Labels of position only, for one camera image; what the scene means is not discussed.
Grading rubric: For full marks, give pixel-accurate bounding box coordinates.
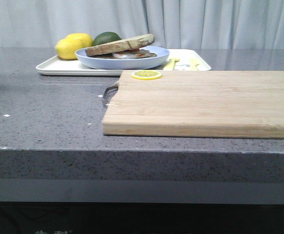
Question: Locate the light blue plate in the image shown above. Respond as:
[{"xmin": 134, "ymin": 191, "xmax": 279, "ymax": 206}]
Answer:
[{"xmin": 75, "ymin": 46, "xmax": 170, "ymax": 70}]

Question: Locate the bread slice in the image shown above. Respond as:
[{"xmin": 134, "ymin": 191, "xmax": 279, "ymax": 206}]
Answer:
[
  {"xmin": 85, "ymin": 34, "xmax": 154, "ymax": 57},
  {"xmin": 92, "ymin": 52, "xmax": 157, "ymax": 59}
]

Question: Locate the white rectangular tray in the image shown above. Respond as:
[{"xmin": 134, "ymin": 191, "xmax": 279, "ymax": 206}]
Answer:
[{"xmin": 36, "ymin": 49, "xmax": 211, "ymax": 77}]

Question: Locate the lemon slice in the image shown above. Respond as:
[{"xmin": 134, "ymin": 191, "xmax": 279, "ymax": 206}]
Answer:
[{"xmin": 131, "ymin": 70, "xmax": 162, "ymax": 80}]

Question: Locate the fried egg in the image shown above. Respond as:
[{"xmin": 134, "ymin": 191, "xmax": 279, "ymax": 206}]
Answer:
[{"xmin": 112, "ymin": 49, "xmax": 151, "ymax": 59}]

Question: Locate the yellow plastic knife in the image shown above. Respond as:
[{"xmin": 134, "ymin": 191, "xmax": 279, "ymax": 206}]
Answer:
[{"xmin": 189, "ymin": 58, "xmax": 200, "ymax": 71}]

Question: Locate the green lime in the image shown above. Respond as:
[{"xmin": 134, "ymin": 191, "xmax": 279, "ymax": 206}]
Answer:
[{"xmin": 92, "ymin": 31, "xmax": 122, "ymax": 46}]

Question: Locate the wooden cutting board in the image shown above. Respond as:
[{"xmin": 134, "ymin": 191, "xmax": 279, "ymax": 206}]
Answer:
[{"xmin": 102, "ymin": 70, "xmax": 284, "ymax": 139}]

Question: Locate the rear yellow lemon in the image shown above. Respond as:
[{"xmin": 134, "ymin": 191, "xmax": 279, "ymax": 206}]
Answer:
[{"xmin": 66, "ymin": 33, "xmax": 93, "ymax": 48}]

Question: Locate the yellow lemon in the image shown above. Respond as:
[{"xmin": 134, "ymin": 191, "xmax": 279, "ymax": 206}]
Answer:
[
  {"xmin": 66, "ymin": 33, "xmax": 93, "ymax": 48},
  {"xmin": 55, "ymin": 38, "xmax": 83, "ymax": 60}
]

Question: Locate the front yellow lemon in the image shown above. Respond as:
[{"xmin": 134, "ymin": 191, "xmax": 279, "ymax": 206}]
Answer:
[{"xmin": 55, "ymin": 38, "xmax": 83, "ymax": 60}]

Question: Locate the grey curtain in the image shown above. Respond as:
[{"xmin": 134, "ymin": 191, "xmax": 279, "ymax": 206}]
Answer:
[{"xmin": 0, "ymin": 0, "xmax": 284, "ymax": 49}]

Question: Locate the metal cutting board handle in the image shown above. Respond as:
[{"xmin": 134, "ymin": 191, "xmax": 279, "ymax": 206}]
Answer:
[{"xmin": 101, "ymin": 81, "xmax": 119, "ymax": 106}]

